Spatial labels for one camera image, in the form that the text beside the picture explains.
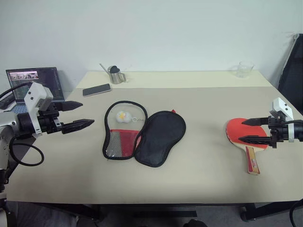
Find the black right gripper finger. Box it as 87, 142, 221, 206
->
242, 117, 271, 126
237, 135, 273, 146

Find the black table frame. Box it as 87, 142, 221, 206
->
6, 199, 303, 223

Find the clear glass cup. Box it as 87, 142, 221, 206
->
231, 61, 255, 79

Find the red table tennis paddle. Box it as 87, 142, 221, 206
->
223, 117, 269, 176

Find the steel long-spout watering can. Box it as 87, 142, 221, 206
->
99, 63, 127, 85

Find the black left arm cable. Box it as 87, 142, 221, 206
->
0, 82, 45, 166

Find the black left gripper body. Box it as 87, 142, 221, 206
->
37, 103, 65, 135

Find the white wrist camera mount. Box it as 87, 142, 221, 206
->
269, 97, 295, 143
23, 81, 54, 137

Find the open grey laptop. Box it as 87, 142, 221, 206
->
5, 67, 66, 114

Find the black and red paddle case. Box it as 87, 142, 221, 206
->
102, 100, 187, 168

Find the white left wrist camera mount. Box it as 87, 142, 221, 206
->
23, 81, 54, 137

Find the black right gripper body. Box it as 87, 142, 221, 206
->
267, 114, 290, 149

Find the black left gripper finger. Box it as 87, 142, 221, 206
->
57, 100, 84, 113
61, 119, 96, 135

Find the black smartphone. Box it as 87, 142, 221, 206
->
82, 83, 112, 98

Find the black mesh office chair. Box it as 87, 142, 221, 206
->
277, 33, 303, 111

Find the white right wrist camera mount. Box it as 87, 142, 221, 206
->
269, 97, 295, 143

